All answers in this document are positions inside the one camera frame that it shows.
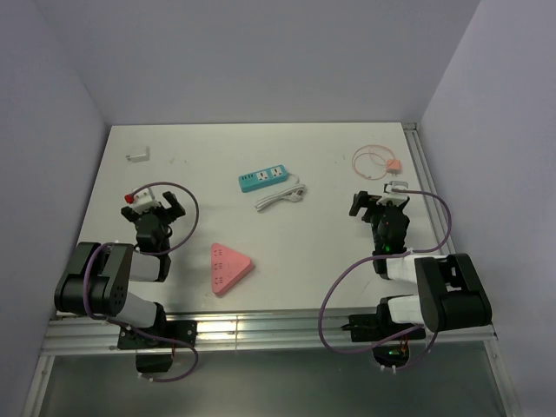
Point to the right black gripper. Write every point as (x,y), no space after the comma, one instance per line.
(360,200)

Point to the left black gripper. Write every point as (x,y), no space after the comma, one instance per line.
(171,213)

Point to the pink triangular power strip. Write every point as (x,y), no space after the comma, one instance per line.
(227,268)

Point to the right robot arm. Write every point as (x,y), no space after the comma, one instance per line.
(449,296)

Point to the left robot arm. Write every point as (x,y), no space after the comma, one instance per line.
(95,282)

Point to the teal power strip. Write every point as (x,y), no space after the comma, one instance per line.
(262,178)

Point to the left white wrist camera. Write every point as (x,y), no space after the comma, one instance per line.
(141,201)

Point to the white wall charger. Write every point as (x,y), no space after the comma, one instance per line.
(138,154)

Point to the right side aluminium rail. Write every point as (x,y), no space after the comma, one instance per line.
(436,212)

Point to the aluminium rail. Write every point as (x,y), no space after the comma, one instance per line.
(70,335)
(436,212)

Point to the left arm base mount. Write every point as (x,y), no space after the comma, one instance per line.
(155,354)

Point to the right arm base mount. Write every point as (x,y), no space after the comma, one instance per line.
(375,327)

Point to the front aluminium rail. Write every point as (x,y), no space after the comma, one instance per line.
(70,335)

